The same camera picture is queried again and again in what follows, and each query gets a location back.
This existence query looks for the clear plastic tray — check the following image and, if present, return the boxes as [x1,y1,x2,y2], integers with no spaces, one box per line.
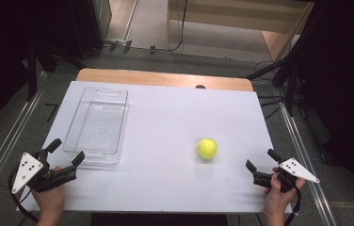
[62,87,130,166]

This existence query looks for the light wooden table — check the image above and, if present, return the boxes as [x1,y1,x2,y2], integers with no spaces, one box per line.
[76,68,254,92]

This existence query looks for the yellow tennis ball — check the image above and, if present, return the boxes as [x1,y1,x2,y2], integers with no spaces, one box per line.
[196,137,218,160]

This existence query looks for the person's right hand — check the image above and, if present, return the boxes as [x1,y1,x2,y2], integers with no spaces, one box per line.
[263,167,307,218]

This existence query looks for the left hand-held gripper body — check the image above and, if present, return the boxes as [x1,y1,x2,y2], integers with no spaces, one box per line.
[10,149,78,195]

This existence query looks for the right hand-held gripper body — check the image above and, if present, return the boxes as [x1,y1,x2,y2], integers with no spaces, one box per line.
[252,157,320,193]

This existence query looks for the right hand-held gripper black cable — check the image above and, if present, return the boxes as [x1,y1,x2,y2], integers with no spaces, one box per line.
[289,186,302,226]

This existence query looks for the metal floor rail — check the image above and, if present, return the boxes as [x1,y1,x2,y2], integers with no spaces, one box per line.
[0,71,47,206]
[279,103,339,226]

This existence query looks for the black metal stand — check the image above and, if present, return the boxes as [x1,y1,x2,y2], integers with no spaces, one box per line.
[24,39,89,102]
[245,0,317,117]

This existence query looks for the black hanging cable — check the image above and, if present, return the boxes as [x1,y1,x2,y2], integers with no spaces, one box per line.
[166,0,188,53]

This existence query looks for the light wooden desk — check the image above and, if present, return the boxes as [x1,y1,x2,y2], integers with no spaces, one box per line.
[166,0,314,63]

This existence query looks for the white board table cover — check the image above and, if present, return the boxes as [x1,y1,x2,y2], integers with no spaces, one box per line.
[16,80,292,215]

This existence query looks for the person's left hand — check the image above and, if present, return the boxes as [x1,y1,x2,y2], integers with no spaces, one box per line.
[32,166,67,218]

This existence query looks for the dark cabinet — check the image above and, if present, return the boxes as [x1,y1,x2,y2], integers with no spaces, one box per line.
[67,0,113,60]

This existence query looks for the black floor cables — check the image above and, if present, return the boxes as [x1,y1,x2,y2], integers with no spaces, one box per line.
[253,59,294,121]

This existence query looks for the hand-held gripper black cable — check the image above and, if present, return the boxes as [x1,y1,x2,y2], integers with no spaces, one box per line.
[289,186,302,226]
[8,168,40,224]

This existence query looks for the left hand-held gripper black cable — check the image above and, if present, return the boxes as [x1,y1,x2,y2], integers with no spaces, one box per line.
[8,168,40,224]

